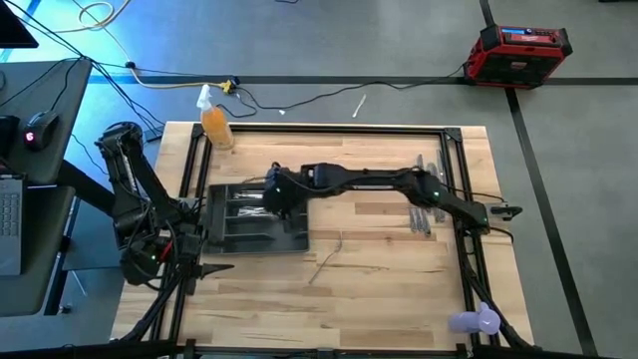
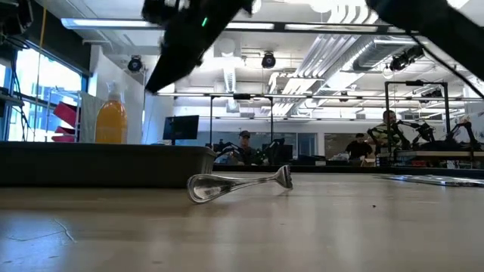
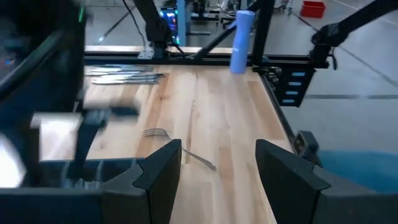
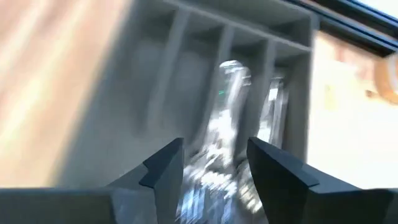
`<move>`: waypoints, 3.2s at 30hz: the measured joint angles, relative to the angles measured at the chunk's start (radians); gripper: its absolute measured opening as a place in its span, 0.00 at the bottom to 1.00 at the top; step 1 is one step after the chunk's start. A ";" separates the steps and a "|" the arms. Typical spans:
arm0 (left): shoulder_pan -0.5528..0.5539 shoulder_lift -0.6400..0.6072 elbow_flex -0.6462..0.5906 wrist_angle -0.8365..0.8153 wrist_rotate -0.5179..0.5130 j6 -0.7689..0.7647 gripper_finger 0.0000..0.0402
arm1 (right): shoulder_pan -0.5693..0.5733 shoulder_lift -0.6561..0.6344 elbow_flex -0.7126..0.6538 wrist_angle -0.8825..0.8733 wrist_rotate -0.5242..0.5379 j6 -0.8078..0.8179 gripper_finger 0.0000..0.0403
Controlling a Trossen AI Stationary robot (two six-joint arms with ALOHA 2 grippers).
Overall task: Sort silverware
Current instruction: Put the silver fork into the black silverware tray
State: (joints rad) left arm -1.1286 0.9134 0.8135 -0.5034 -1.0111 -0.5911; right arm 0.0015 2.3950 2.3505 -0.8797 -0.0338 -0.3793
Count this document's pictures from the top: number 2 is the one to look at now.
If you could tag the grey plastic cutlery tray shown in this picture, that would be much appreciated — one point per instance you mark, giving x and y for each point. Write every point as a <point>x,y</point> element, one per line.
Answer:
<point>94,166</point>

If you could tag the small red storage bin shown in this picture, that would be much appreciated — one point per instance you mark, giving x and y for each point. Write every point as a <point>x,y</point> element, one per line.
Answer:
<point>62,136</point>
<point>66,113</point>

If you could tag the black hanging camera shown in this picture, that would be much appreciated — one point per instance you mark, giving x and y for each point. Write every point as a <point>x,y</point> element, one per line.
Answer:
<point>268,60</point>
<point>135,64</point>

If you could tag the silver ventilation duct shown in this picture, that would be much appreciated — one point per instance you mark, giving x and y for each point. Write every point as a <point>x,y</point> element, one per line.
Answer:
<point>378,53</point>

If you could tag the wooden distant table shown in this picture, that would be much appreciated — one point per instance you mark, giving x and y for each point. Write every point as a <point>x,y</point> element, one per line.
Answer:
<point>435,154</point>

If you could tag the person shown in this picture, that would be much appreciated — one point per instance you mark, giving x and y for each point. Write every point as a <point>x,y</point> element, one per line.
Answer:
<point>358,147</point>
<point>385,128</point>
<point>246,151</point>

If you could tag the black distant robot arm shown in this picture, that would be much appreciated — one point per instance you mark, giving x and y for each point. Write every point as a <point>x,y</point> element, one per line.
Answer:
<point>274,149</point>
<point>227,147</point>
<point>469,132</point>
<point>423,130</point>

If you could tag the black distant equipment box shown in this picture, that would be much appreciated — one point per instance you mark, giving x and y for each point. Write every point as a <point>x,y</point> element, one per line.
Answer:
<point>288,153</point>

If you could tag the black ceiling spotlight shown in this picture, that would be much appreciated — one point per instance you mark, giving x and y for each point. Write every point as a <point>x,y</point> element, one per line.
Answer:
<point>406,58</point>

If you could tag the black computer monitor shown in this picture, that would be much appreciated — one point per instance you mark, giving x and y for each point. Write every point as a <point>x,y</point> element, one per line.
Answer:
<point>180,127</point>

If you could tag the tall black rig frame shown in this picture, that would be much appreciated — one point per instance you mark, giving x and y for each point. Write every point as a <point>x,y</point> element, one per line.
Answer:
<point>416,82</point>

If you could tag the white round ceiling speaker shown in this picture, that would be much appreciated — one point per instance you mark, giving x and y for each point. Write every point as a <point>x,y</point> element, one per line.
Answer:
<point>227,47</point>

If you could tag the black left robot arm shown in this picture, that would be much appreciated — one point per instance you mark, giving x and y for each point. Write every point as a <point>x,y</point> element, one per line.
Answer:
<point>17,17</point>

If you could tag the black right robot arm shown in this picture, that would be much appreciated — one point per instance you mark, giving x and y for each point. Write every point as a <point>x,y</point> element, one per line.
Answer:
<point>435,26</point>

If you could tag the wide black rig frame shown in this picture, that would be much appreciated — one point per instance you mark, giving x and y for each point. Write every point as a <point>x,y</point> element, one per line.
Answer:
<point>242,96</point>

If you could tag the orange liquid spray bottle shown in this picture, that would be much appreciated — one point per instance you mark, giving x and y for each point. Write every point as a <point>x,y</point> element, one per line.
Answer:
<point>111,121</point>

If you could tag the black aluminium table frame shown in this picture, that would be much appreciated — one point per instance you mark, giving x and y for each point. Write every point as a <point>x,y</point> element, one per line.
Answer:
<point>302,168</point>

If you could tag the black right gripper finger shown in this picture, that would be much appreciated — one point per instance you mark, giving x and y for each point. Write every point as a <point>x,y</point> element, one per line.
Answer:
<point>170,64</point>

